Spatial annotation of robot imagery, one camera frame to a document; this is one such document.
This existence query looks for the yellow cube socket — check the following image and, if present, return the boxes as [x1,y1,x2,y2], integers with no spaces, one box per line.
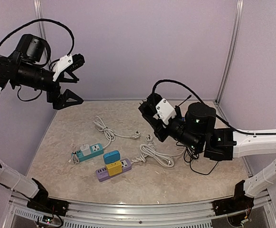
[105,161,123,177]

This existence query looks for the left aluminium corner post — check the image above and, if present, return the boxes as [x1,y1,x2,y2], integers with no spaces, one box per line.
[32,0,64,104]

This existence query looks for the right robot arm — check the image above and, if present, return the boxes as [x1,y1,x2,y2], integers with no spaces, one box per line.
[139,91,276,216]

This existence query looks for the white coiled power cords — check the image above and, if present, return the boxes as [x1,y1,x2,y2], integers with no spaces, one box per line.
[93,115,188,169]

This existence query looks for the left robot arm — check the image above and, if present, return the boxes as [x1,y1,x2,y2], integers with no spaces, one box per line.
[0,33,85,218]

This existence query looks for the teal power strip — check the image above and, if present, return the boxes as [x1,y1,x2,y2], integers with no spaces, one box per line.
[71,143,104,164]

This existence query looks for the blue plug adapter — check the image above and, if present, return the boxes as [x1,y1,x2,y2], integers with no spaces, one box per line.
[103,150,121,164]

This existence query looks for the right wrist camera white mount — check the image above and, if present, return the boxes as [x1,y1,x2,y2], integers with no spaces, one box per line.
[154,98,176,125]

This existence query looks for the beige thin charging cable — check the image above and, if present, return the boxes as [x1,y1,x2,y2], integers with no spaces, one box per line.
[68,144,81,164]

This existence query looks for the purple power strip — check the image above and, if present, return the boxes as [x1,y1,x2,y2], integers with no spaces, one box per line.
[95,158,132,182]

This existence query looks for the white plug adapter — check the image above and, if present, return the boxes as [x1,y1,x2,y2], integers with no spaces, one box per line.
[80,144,91,157]

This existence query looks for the thin black charging cable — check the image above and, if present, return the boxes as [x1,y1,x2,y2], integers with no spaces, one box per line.
[189,152,220,176]

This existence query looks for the aluminium front rail frame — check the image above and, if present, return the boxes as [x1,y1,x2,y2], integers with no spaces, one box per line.
[2,190,276,228]

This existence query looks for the aluminium corner post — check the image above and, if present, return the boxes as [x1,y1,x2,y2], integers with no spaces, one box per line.
[32,0,64,104]
[215,0,244,105]

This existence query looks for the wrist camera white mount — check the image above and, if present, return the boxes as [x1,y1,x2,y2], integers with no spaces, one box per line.
[154,98,176,125]
[52,54,85,82]

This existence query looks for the black power adapter with cable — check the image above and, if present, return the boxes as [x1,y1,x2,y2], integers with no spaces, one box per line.
[175,95,192,114]

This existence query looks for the right aluminium corner post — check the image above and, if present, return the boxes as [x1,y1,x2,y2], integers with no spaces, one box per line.
[215,0,244,105]

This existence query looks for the black USB cable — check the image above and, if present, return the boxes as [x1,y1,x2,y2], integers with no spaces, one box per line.
[175,141,201,164]

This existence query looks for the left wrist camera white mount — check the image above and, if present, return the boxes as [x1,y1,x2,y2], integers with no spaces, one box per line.
[52,54,85,82]

